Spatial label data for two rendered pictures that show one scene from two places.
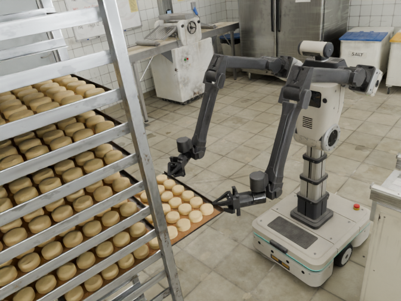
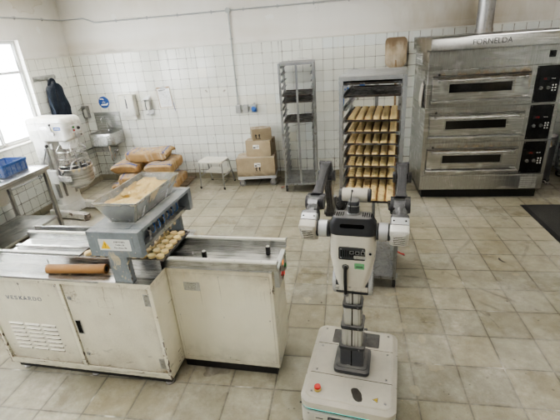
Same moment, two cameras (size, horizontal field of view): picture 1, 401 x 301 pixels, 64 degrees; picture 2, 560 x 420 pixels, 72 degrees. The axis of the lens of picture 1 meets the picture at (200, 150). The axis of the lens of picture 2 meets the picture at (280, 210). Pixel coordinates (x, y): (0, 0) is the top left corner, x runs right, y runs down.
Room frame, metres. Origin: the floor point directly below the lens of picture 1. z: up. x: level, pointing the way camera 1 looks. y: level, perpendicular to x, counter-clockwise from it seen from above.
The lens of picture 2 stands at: (2.81, -2.03, 2.09)
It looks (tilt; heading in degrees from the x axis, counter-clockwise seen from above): 24 degrees down; 143
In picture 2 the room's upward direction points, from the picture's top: 4 degrees counter-clockwise
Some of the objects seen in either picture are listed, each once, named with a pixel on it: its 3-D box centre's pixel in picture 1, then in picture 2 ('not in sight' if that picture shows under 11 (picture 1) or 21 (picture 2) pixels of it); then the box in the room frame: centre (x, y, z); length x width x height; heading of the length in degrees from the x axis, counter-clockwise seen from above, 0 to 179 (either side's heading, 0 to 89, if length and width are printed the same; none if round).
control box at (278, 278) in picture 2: (385, 195); (280, 267); (1.11, -0.79, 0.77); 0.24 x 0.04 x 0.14; 130
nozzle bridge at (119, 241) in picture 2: not in sight; (148, 230); (0.45, -1.35, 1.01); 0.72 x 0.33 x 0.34; 130
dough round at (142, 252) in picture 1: (141, 251); not in sight; (0.78, 0.24, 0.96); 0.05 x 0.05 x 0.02
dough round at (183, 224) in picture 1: (183, 224); not in sight; (0.88, 0.10, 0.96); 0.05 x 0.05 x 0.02
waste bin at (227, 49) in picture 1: (234, 52); not in sight; (6.34, -0.92, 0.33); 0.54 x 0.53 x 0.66; 43
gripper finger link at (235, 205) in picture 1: (224, 202); not in sight; (0.98, -0.06, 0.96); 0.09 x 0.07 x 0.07; 96
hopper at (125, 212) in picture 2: not in sight; (141, 196); (0.45, -1.35, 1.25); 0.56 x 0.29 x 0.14; 130
